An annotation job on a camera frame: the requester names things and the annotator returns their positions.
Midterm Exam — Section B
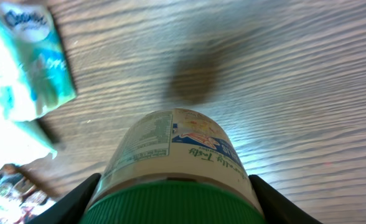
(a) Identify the teal Kleenex tissue pack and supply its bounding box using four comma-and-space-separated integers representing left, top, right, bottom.
0, 2, 77, 121

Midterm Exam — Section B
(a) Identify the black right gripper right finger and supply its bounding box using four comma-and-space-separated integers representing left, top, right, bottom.
248, 175, 322, 224

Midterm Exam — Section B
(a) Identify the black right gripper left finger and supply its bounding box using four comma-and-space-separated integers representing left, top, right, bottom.
28, 173, 101, 224

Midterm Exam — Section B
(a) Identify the brown snack packet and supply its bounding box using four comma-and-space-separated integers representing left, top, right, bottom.
0, 164, 55, 224

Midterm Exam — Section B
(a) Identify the green lid white jar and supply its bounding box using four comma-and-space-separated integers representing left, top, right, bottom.
81, 108, 266, 223

